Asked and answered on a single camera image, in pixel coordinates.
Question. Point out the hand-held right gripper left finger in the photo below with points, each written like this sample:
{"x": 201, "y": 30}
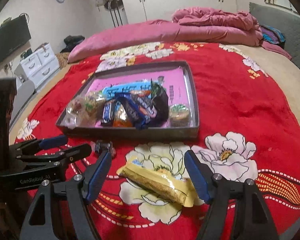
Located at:
{"x": 100, "y": 175}

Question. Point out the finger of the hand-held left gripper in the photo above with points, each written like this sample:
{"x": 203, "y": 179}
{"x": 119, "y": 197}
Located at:
{"x": 72, "y": 153}
{"x": 52, "y": 141}

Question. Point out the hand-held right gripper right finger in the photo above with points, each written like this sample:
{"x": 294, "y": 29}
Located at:
{"x": 197, "y": 177}

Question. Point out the yellow wafer packet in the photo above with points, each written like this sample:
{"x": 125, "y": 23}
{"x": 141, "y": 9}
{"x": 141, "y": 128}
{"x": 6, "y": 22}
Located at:
{"x": 160, "y": 183}

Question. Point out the clear cookie packet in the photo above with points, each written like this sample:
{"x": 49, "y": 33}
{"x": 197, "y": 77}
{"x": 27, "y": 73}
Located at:
{"x": 76, "y": 107}

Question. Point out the dark shallow box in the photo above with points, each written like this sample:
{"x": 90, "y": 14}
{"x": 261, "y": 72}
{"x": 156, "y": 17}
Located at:
{"x": 130, "y": 132}

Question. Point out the green label rice cracker packet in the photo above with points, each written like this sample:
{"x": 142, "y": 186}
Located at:
{"x": 92, "y": 103}

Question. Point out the orange-ended cracker roll packet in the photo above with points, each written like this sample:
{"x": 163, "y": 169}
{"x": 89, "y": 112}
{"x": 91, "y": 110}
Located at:
{"x": 121, "y": 119}

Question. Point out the round cake packet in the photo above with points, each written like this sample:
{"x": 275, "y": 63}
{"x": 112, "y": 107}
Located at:
{"x": 178, "y": 113}

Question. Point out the dark blue snack packet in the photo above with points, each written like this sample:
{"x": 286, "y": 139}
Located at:
{"x": 137, "y": 107}

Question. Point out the dark green snack packet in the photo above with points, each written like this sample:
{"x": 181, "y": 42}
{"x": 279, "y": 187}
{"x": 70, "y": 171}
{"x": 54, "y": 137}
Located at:
{"x": 162, "y": 102}

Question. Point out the small red candy packet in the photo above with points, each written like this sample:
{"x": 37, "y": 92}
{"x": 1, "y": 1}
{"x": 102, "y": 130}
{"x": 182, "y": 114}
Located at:
{"x": 103, "y": 148}

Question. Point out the white drawer cabinet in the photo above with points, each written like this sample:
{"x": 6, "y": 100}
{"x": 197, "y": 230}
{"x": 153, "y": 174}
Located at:
{"x": 40, "y": 62}

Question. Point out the brown fuzzy blanket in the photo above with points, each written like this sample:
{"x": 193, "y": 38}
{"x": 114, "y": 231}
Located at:
{"x": 62, "y": 60}

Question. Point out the red floral blanket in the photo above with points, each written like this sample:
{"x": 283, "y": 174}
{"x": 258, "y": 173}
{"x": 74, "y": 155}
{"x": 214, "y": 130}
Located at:
{"x": 240, "y": 92}

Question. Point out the pink book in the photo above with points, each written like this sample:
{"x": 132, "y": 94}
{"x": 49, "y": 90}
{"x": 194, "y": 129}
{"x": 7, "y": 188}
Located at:
{"x": 175, "y": 85}

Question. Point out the black clothes pile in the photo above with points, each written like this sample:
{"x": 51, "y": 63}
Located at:
{"x": 73, "y": 43}

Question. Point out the black television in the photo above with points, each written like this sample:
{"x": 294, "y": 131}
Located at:
{"x": 7, "y": 40}

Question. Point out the long pink pillow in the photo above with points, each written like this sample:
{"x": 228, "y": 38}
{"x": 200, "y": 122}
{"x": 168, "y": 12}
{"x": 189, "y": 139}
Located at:
{"x": 127, "y": 37}

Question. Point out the coat rack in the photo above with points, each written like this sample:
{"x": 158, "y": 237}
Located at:
{"x": 113, "y": 12}

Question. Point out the pink folded cloth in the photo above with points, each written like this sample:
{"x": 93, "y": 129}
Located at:
{"x": 277, "y": 51}

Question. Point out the pink quilt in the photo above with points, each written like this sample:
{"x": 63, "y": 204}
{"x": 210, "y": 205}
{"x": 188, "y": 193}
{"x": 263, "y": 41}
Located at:
{"x": 215, "y": 25}

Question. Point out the colourful cloth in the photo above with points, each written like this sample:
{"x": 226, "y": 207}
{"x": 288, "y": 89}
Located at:
{"x": 272, "y": 36}

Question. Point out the grey headboard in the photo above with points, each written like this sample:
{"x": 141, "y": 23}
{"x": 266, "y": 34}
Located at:
{"x": 290, "y": 30}

